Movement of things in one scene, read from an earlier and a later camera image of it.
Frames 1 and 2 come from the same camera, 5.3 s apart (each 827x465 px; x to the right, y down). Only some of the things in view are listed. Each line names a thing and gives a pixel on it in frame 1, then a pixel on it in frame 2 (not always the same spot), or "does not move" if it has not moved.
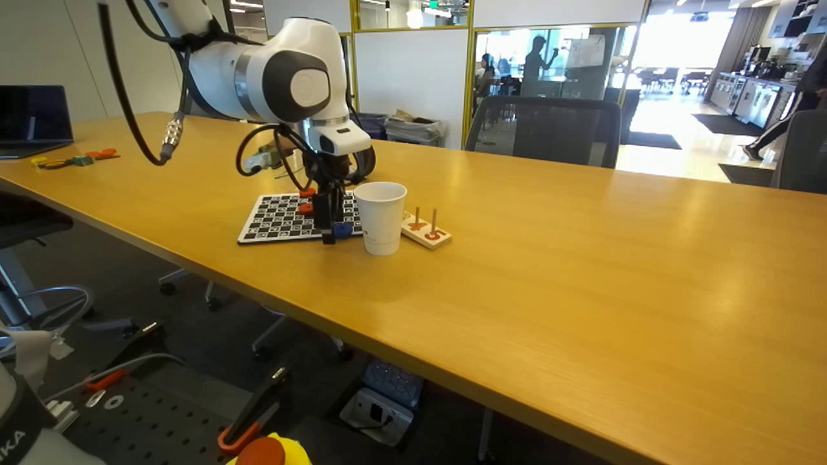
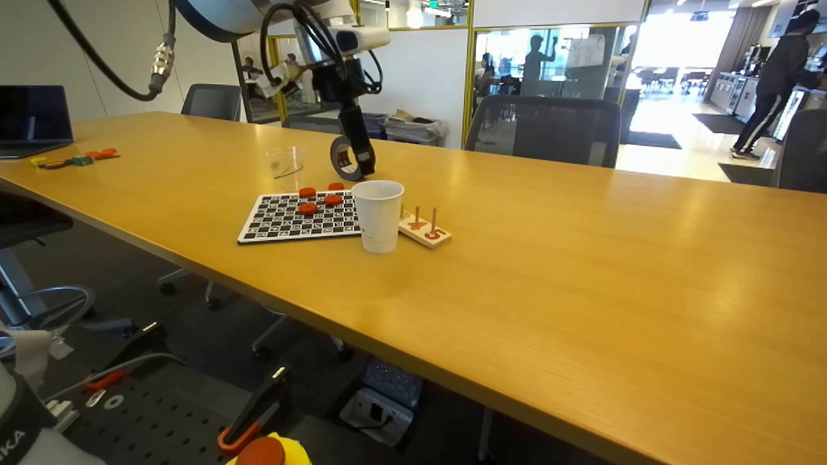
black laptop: (33, 118) does not move
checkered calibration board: (279, 217) does not move
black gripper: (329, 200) -> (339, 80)
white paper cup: (381, 207) does not move
